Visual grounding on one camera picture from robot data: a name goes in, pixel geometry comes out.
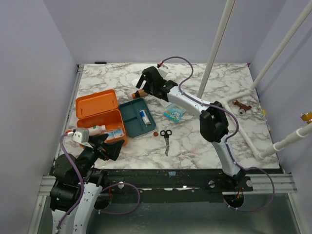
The teal divided tray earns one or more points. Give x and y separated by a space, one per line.
133 122

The white PVC pipe frame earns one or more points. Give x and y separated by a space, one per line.
272 29

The orange medicine kit box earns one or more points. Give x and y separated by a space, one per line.
101 109

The clear plastic packet far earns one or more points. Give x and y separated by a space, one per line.
134 82

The white plastic bottle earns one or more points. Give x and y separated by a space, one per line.
97 130

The brown medicine bottle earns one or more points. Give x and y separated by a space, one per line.
139 94

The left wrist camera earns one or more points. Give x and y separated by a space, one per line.
78 135

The alcohol pad packets bag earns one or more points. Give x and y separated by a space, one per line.
113 134

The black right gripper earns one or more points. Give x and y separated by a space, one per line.
151 79

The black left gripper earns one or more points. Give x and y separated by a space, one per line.
112 148

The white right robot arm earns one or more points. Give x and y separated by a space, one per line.
213 122

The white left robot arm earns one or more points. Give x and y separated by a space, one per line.
78 184

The black-handled scissors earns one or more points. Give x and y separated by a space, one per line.
166 134

